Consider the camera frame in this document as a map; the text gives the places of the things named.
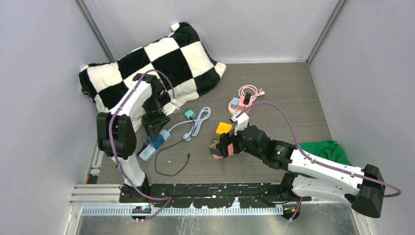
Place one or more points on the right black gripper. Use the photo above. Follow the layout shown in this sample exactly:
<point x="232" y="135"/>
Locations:
<point x="225" y="138"/>

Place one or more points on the dark green cube socket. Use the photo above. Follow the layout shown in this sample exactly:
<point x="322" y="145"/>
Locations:
<point x="213" y="147"/>

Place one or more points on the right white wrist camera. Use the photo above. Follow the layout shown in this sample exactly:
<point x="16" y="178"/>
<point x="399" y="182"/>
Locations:
<point x="240" y="120"/>

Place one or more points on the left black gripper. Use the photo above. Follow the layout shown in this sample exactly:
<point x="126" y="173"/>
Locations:
<point x="153" y="127"/>

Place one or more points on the green cloth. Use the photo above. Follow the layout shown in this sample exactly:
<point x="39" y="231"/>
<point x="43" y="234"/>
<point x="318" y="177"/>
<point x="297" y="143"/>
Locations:
<point x="328" y="149"/>

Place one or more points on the pink round power strip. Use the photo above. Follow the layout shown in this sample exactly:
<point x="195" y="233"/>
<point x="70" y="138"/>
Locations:
<point x="256" y="92"/>

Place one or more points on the pink triangular power strip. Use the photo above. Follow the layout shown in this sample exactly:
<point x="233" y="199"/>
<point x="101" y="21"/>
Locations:
<point x="227" y="152"/>

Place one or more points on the black white checkered pillow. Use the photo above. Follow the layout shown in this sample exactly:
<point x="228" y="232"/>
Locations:
<point x="179" y="60"/>

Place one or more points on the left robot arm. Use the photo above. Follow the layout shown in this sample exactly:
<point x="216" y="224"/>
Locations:
<point x="116" y="136"/>

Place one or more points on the light blue plug adapter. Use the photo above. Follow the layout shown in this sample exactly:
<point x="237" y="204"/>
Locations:
<point x="234" y="103"/>

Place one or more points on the teal usb charger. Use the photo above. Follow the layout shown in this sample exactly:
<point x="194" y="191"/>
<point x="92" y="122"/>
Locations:
<point x="189" y="114"/>

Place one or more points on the yellow cube socket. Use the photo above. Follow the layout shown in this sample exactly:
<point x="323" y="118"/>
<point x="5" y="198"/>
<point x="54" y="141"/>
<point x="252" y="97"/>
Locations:
<point x="223" y="128"/>

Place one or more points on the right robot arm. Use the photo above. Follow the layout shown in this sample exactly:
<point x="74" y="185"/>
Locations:
<point x="308" y="175"/>

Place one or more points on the pink cube socket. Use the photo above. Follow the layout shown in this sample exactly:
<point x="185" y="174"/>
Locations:
<point x="241" y="106"/>

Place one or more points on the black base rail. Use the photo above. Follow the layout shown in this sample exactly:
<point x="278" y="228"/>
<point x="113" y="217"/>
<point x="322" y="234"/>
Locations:
<point x="210" y="195"/>

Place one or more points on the blue cube socket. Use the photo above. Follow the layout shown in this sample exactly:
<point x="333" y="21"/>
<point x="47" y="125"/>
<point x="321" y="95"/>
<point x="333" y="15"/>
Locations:
<point x="157" y="143"/>

